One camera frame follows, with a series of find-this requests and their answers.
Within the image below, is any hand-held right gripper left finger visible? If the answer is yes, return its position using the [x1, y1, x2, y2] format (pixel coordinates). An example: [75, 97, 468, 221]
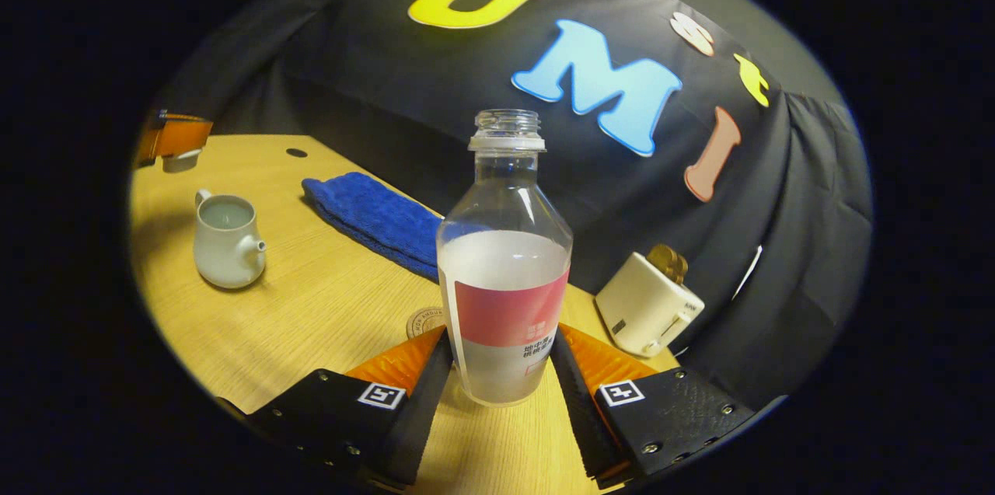
[249, 326, 454, 488]

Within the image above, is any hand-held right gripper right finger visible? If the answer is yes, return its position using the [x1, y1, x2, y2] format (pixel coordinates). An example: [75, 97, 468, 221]
[550, 322, 756, 490]

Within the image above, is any round wooden coaster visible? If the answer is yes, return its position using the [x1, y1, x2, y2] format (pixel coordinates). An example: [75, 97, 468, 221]
[406, 306, 445, 340]

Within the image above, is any white ceramic teacup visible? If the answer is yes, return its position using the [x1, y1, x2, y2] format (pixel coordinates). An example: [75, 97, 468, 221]
[193, 189, 267, 290]

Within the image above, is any clear plastic water bottle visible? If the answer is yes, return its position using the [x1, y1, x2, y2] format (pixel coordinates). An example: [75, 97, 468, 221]
[436, 109, 574, 408]

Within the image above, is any white toaster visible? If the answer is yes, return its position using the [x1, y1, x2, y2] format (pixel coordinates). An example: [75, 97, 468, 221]
[595, 250, 706, 358]

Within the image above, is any brown bread slice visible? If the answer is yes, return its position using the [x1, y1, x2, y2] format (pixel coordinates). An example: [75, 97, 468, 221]
[647, 244, 690, 284]

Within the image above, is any blue folded towel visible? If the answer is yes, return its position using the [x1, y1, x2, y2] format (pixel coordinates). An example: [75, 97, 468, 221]
[302, 172, 444, 284]

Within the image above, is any black backdrop cloth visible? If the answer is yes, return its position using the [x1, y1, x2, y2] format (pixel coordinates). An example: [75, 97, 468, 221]
[155, 0, 873, 410]

